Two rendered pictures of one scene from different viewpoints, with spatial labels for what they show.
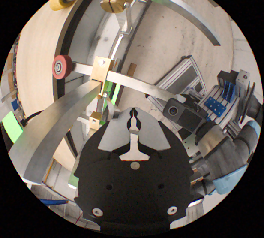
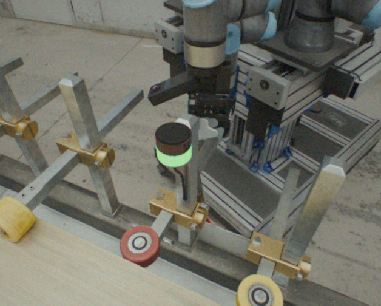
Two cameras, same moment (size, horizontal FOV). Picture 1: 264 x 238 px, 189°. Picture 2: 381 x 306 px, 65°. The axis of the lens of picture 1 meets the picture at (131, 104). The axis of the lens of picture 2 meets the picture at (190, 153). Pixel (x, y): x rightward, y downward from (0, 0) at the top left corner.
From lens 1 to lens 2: 0.64 m
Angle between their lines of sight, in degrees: 54
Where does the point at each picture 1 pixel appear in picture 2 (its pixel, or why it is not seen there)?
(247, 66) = not seen: outside the picture
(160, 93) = (203, 151)
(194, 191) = (347, 9)
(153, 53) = not seen: hidden behind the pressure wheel
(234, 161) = not seen: hidden behind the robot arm
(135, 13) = (79, 197)
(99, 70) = (168, 200)
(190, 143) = (271, 95)
